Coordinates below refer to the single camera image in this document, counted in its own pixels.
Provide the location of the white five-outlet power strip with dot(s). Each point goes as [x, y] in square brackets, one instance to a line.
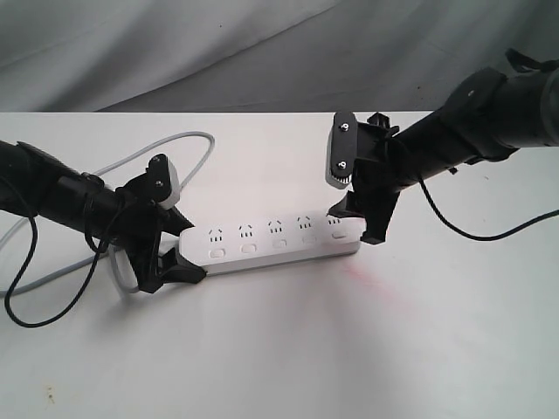
[270, 241]

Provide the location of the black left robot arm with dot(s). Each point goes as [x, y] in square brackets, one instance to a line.
[34, 183]

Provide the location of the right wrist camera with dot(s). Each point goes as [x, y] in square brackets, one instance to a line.
[341, 150]

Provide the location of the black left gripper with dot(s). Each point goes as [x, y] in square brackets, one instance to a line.
[133, 221]

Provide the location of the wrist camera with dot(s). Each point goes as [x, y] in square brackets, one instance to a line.
[162, 182]
[341, 150]

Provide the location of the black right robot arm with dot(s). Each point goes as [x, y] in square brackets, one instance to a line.
[488, 117]

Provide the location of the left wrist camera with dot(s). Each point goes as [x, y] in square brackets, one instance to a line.
[162, 182]

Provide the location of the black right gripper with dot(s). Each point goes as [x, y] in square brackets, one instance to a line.
[380, 173]

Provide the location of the grey backdrop cloth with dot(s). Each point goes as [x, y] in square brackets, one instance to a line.
[258, 56]

